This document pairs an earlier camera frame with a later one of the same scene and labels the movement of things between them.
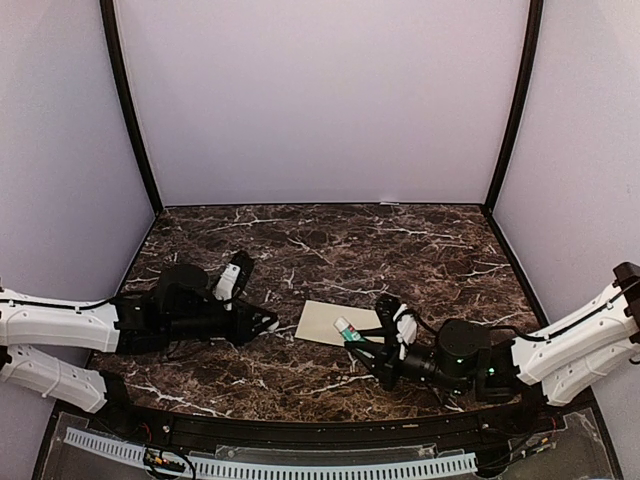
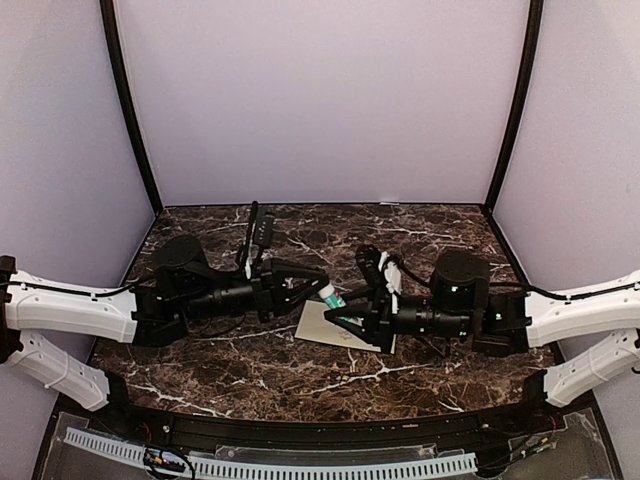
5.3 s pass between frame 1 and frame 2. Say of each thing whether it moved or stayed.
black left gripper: moved
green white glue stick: moved
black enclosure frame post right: stayed
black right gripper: moved
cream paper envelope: stayed
